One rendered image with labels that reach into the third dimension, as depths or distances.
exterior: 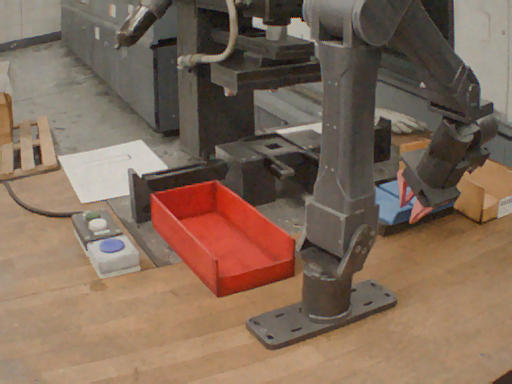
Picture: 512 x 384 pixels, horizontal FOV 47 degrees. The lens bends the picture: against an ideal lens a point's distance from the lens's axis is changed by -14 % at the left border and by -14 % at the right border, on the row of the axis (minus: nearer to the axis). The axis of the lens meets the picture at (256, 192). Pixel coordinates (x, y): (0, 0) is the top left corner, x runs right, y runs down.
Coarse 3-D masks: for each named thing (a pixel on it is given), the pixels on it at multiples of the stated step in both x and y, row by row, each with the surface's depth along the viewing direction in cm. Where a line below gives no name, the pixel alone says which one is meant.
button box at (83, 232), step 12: (12, 192) 121; (24, 204) 115; (60, 216) 111; (72, 216) 105; (84, 216) 105; (108, 216) 105; (84, 228) 101; (108, 228) 101; (120, 228) 101; (84, 240) 97; (96, 240) 98
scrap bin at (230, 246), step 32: (160, 192) 106; (192, 192) 109; (224, 192) 108; (160, 224) 104; (192, 224) 108; (224, 224) 108; (256, 224) 99; (192, 256) 93; (224, 256) 98; (256, 256) 98; (288, 256) 92; (224, 288) 88
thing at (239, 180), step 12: (216, 156) 119; (300, 156) 116; (228, 168) 116; (240, 168) 111; (252, 168) 112; (300, 168) 121; (312, 168) 118; (228, 180) 117; (240, 180) 112; (252, 180) 113; (264, 180) 114; (300, 180) 122; (312, 180) 119; (240, 192) 113; (252, 192) 114; (264, 192) 115; (312, 192) 120; (252, 204) 115
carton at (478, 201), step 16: (416, 144) 125; (464, 176) 123; (480, 176) 118; (496, 176) 114; (464, 192) 108; (480, 192) 104; (496, 192) 115; (464, 208) 109; (480, 208) 105; (496, 208) 107; (480, 224) 106
